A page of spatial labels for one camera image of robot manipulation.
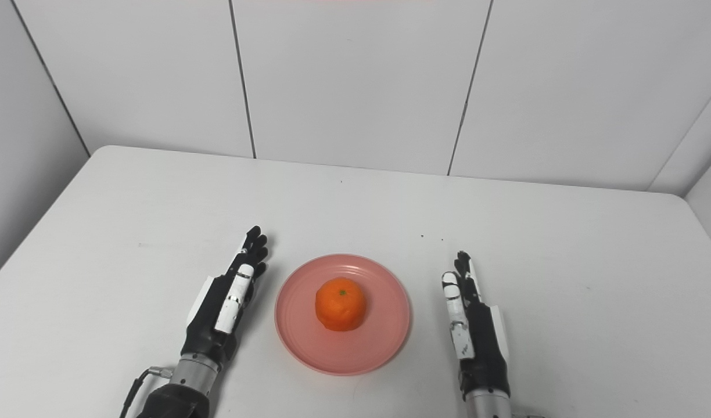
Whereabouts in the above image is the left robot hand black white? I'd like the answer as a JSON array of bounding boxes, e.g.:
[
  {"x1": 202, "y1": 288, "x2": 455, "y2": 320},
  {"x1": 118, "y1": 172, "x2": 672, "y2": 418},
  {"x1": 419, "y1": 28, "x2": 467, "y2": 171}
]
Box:
[{"x1": 181, "y1": 225, "x2": 270, "y2": 367}]

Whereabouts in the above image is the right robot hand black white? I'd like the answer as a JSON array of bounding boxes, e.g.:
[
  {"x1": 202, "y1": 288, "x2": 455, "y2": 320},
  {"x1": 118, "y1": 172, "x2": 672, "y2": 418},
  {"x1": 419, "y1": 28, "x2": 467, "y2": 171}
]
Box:
[{"x1": 441, "y1": 251, "x2": 511, "y2": 399}]

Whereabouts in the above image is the orange fruit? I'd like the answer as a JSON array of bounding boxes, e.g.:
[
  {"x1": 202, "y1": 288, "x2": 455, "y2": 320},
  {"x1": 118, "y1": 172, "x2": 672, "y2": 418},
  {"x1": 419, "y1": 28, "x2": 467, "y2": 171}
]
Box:
[{"x1": 315, "y1": 277, "x2": 368, "y2": 332}]

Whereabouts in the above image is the pink round plate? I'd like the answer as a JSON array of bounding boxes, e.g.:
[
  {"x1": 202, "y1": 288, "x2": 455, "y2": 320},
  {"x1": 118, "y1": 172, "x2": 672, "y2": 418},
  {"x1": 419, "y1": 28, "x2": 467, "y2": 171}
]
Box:
[{"x1": 274, "y1": 253, "x2": 412, "y2": 376}]

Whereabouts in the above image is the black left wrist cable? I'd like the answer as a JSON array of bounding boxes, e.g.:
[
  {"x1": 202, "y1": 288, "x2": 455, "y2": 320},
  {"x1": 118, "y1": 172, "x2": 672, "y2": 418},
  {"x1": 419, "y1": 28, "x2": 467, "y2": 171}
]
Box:
[{"x1": 118, "y1": 366, "x2": 174, "y2": 418}]

